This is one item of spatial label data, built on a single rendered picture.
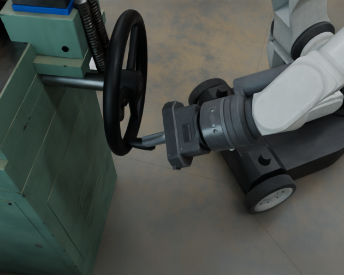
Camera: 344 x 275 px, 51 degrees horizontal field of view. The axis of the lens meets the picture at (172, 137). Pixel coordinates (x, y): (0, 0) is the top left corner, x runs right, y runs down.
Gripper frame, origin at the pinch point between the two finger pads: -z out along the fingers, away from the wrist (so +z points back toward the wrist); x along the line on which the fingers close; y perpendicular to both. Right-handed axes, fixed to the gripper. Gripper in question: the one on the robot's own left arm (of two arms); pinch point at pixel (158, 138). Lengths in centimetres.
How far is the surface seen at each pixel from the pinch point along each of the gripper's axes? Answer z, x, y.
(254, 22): -12, 87, -144
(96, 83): -10.5, 13.1, 3.7
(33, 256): -57, -22, -17
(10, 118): -18.7, 5.7, 17.4
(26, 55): -16.6, 17.4, 15.1
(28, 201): -27.9, -8.2, 7.2
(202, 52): -36, 67, -117
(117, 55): 1.4, 12.4, 11.9
